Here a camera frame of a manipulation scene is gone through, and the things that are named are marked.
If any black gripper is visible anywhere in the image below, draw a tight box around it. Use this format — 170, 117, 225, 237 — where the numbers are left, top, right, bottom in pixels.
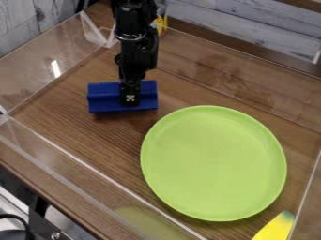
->
110, 0, 158, 107

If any blue plastic block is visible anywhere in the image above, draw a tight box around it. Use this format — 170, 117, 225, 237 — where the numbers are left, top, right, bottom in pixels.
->
87, 81, 158, 113

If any green round plate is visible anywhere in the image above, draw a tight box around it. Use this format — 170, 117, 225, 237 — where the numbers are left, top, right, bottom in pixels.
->
141, 105, 288, 222

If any yellow green object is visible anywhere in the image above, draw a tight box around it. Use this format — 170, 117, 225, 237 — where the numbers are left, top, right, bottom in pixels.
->
252, 210, 295, 240

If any yellow labelled can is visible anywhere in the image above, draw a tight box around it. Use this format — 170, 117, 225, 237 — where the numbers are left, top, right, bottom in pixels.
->
153, 14, 169, 37

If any black table clamp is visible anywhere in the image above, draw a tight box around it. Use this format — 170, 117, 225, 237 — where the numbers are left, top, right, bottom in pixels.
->
30, 215, 71, 240

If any black cable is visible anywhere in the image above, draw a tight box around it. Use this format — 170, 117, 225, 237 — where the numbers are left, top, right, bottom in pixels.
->
0, 214, 35, 240

